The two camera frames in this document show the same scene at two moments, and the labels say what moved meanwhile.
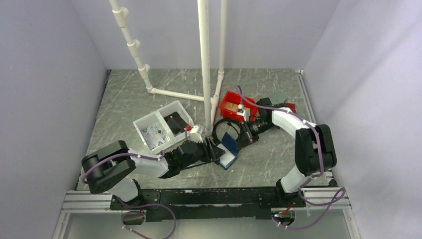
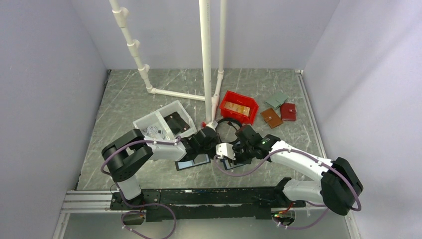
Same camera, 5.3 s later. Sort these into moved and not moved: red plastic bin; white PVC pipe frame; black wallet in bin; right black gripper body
Moved: right black gripper body
Not moved: white PVC pipe frame; red plastic bin; black wallet in bin
